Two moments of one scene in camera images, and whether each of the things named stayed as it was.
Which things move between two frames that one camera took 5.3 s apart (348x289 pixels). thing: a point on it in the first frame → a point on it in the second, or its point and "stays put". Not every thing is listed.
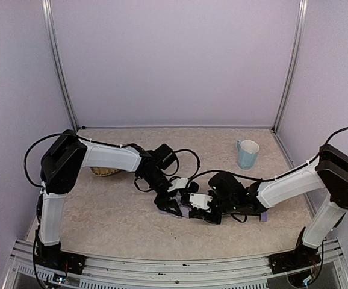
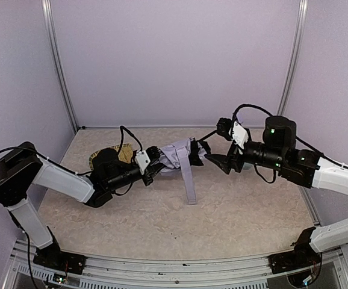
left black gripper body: x=168 y=200 → x=149 y=175
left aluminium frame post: x=47 y=12 stays put
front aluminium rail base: x=106 y=272 stays put
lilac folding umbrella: x=185 y=209 → x=180 y=157
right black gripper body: x=203 y=214 → x=232 y=159
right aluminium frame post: x=300 y=26 stays put
